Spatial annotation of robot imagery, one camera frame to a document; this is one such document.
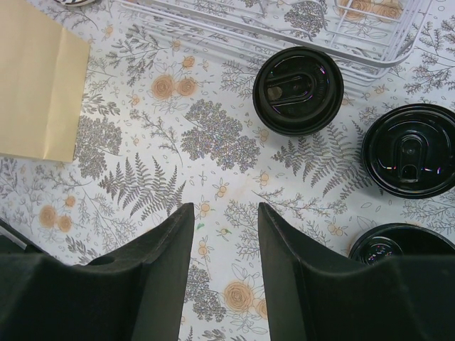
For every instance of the white wire dish rack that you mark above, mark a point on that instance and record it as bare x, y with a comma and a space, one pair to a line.
365, 38

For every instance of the striped black white plate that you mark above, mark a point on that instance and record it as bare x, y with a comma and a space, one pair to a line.
74, 3

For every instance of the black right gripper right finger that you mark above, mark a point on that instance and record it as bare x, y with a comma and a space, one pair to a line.
314, 293

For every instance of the stack of black lids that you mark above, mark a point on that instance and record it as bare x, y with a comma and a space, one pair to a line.
409, 151

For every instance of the floral table mat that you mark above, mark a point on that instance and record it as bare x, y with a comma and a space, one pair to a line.
164, 121

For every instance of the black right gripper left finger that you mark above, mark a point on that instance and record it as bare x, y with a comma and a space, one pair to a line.
135, 292

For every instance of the brown paper bag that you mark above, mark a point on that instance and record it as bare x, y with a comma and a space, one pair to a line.
43, 69

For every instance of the stack of black cups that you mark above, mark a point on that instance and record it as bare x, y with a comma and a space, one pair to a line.
398, 239

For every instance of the black cup lid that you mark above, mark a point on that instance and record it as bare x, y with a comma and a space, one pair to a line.
298, 91

